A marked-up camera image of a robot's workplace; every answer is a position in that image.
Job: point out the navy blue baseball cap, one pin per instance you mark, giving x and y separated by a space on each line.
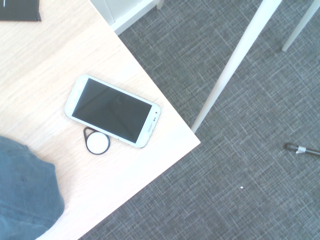
25 190

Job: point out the white smartphone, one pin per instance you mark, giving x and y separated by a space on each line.
112 110

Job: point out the round white key fob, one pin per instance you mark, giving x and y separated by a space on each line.
97 143

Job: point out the white coat rack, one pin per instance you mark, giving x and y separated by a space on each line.
237 60

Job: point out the black tripod stand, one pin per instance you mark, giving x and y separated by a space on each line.
310 150

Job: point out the black wallet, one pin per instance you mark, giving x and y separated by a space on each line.
17 10

